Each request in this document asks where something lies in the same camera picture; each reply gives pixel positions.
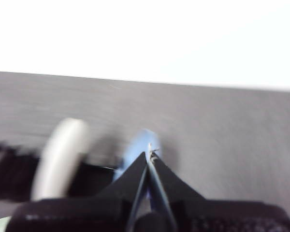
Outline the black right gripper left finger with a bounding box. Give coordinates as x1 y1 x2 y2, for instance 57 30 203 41
6 151 148 232

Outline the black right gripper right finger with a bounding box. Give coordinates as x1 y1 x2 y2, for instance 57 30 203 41
150 154 290 232

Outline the white plate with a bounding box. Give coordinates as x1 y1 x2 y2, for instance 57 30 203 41
31 117 91 201

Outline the blue plate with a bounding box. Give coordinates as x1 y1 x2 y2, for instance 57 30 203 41
113 129 161 184

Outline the black plate rack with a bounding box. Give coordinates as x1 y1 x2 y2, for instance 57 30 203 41
0 142 126 203

